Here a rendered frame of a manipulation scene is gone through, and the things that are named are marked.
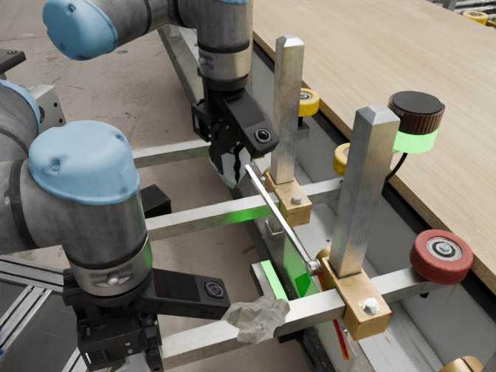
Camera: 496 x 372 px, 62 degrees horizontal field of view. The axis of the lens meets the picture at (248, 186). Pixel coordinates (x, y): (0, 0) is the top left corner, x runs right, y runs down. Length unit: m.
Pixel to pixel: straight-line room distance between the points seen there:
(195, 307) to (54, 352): 0.98
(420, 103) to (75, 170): 0.36
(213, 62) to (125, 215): 0.31
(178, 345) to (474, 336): 0.48
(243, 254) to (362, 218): 1.29
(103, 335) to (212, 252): 1.37
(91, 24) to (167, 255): 1.41
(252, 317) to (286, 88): 0.36
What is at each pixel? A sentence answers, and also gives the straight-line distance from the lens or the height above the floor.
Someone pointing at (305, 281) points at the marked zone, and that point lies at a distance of 0.74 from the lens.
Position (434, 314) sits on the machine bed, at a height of 0.69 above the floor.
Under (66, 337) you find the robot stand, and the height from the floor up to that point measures 0.21.
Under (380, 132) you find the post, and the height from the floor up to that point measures 1.11.
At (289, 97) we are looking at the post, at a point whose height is 1.03.
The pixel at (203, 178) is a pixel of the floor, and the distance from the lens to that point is 2.20.
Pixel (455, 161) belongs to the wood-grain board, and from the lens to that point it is 0.86.
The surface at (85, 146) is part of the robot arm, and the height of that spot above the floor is 1.18.
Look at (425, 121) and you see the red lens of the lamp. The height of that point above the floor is 1.13.
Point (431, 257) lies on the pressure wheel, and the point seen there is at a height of 0.91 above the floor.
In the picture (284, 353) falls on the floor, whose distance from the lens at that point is 1.54.
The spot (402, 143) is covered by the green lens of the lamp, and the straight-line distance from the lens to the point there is 0.49.
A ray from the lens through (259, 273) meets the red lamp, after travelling 0.83.
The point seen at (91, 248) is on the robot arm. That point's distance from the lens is 0.37.
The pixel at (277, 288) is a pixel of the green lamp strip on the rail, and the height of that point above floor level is 0.70.
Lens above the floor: 1.35
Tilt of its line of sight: 39 degrees down
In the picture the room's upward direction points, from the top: straight up
